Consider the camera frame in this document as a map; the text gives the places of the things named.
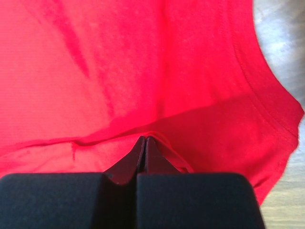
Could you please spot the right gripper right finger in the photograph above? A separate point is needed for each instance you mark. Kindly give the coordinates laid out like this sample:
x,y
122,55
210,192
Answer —
x,y
168,199

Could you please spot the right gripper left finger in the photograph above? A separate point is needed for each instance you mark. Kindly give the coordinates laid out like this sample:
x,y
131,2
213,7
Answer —
x,y
73,200

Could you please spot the bright red t shirt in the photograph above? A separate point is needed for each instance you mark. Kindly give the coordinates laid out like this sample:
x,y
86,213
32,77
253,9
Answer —
x,y
82,80

